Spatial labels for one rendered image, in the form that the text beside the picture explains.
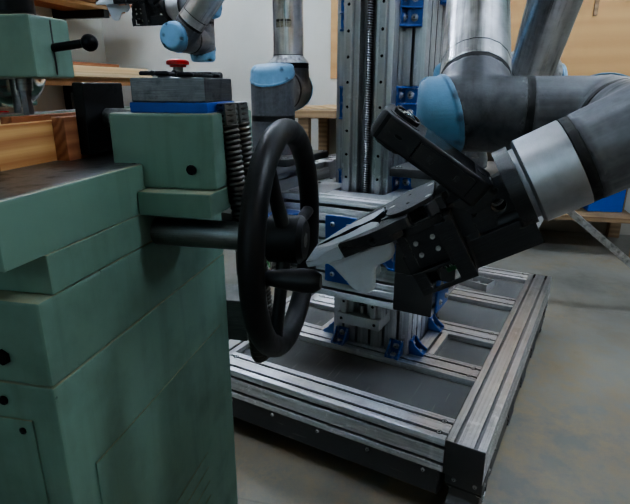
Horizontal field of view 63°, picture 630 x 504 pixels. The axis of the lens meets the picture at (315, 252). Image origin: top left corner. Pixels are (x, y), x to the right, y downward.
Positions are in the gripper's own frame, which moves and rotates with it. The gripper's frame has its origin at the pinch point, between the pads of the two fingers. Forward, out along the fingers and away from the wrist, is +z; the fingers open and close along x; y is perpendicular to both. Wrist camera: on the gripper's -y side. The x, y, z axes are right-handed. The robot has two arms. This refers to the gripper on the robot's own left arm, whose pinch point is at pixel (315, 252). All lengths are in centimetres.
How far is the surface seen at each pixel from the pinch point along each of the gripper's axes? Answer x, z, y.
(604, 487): 71, -9, 105
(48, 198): -7.7, 17.4, -16.8
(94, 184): -0.8, 17.8, -16.6
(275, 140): 5.2, -0.1, -11.5
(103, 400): -5.7, 29.1, 4.2
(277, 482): 52, 63, 64
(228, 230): 9.2, 12.5, -4.9
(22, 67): 7.6, 24.2, -33.2
